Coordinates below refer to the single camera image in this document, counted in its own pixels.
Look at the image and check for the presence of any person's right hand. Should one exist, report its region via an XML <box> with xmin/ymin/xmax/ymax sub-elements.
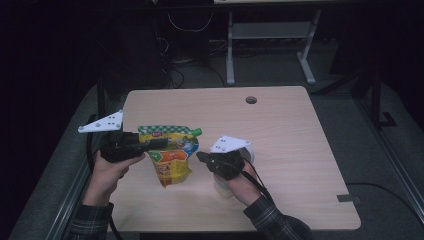
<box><xmin>216</xmin><ymin>159</ymin><xmax>264</xmax><ymax>208</ymax></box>

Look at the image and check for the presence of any black floor cable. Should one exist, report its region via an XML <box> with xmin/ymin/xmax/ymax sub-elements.
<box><xmin>345</xmin><ymin>181</ymin><xmax>424</xmax><ymax>216</ymax></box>

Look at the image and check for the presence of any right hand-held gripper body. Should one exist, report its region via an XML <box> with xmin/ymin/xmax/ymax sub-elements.
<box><xmin>205</xmin><ymin>134</ymin><xmax>252</xmax><ymax>181</ymax></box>

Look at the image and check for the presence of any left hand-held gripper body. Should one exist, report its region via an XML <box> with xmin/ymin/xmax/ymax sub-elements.
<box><xmin>77</xmin><ymin>109</ymin><xmax>148</xmax><ymax>165</ymax></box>

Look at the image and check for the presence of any white hanging cable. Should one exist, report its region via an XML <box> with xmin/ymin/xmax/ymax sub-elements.
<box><xmin>166</xmin><ymin>11</ymin><xmax>214</xmax><ymax>33</ymax></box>

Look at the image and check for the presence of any grey tape strip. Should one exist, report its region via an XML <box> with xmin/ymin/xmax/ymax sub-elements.
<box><xmin>336</xmin><ymin>194</ymin><xmax>362</xmax><ymax>205</ymax></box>

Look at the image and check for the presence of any yellow green spouted pouch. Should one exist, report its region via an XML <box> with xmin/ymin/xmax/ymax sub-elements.
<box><xmin>137</xmin><ymin>124</ymin><xmax>204</xmax><ymax>189</ymax></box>

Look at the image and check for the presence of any black metal stand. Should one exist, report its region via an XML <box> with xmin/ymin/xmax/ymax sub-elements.
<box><xmin>364</xmin><ymin>66</ymin><xmax>398</xmax><ymax>132</ymax></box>

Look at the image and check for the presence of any white metal desk frame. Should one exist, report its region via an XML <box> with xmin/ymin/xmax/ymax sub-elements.
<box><xmin>225</xmin><ymin>9</ymin><xmax>323</xmax><ymax>86</ymax></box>

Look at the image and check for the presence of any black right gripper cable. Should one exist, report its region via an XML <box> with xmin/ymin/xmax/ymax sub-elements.
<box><xmin>242</xmin><ymin>158</ymin><xmax>273</xmax><ymax>202</ymax></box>

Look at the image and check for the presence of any person's left hand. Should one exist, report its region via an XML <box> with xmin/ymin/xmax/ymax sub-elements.
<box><xmin>82</xmin><ymin>150</ymin><xmax>147</xmax><ymax>207</ymax></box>

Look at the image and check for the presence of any aluminium floor rail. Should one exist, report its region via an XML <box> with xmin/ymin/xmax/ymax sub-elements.
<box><xmin>353</xmin><ymin>96</ymin><xmax>424</xmax><ymax>228</ymax></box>
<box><xmin>42</xmin><ymin>159</ymin><xmax>92</xmax><ymax>240</ymax></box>

